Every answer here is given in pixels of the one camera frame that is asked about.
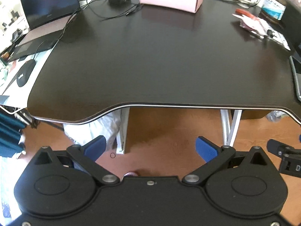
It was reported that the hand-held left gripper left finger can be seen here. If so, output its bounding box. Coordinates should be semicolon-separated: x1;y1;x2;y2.
35;136;119;186

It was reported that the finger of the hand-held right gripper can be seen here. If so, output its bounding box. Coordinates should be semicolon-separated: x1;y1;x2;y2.
268;139;301;157

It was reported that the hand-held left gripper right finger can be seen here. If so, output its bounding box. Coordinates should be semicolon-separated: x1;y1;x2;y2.
182;136;268;186

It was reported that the clear plastic packet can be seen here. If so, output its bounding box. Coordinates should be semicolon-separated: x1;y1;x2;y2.
257;20;279;39

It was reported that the white plastic bag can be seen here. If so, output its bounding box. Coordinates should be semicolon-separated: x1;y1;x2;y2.
63;110;121;151

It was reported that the clear plastic bag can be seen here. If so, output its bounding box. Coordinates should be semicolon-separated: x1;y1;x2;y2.
266;110;288;123

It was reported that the white desk leg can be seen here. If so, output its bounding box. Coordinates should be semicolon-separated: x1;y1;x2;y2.
116;108;130;154
220;109;242;146

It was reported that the grey tablet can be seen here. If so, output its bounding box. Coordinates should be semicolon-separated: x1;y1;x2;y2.
289;56;301;102

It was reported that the teal cloth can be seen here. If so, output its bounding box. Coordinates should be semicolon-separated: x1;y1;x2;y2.
0;110;27;157

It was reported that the black computer mouse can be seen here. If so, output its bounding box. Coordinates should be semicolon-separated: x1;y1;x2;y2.
16;60;38;88

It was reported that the black box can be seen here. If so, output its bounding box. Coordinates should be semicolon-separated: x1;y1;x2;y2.
281;0;301;52

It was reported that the brown jar with blue label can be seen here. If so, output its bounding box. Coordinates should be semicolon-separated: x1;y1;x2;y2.
261;0;288;20

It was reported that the black laptop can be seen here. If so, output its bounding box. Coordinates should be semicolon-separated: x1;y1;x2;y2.
13;0;81;63

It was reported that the red-handled tool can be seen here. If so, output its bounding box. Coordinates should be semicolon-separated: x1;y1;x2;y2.
236;8;259;21

